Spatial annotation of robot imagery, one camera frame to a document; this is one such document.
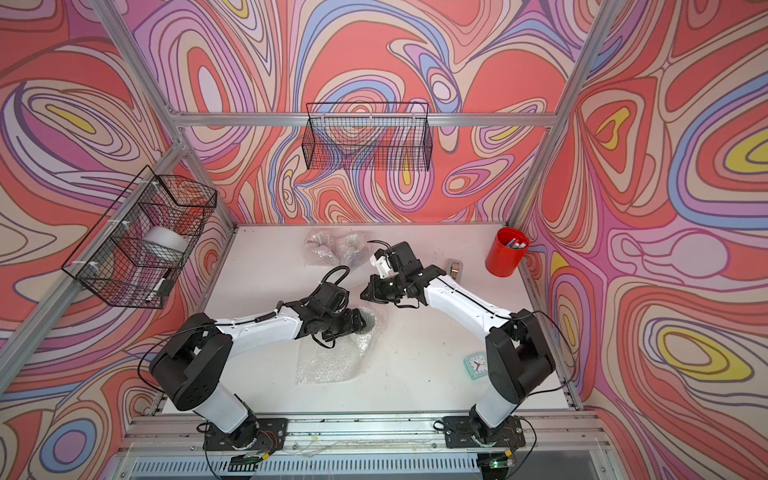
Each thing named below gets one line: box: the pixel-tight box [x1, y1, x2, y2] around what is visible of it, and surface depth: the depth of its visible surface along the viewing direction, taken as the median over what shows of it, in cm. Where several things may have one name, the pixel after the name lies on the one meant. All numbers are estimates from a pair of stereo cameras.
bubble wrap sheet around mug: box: [303, 230, 342, 267], surface depth 103 cm
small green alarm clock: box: [464, 351, 488, 380], surface depth 84 cm
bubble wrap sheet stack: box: [295, 327, 380, 385], surface depth 86 cm
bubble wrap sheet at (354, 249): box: [339, 232, 369, 270], surface depth 104 cm
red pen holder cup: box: [485, 227, 530, 278], surface depth 101 cm
